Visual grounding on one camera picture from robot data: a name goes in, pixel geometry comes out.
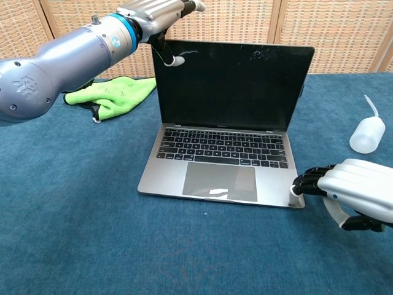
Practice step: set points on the clear squeeze bottle with spout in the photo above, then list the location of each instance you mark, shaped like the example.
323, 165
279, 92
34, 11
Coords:
367, 135

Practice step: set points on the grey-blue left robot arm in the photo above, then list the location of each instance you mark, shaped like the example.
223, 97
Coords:
61, 64

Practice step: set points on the silver laptop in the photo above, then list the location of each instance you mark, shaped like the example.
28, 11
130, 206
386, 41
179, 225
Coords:
227, 89

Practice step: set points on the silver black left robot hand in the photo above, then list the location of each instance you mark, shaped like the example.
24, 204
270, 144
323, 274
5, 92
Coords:
153, 15

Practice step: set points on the blue carpet table cover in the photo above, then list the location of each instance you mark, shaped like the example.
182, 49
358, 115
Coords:
92, 215

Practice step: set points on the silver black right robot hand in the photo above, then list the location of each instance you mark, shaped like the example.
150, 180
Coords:
359, 190

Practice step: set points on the green microfiber cloth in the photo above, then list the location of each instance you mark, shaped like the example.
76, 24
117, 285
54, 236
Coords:
116, 95

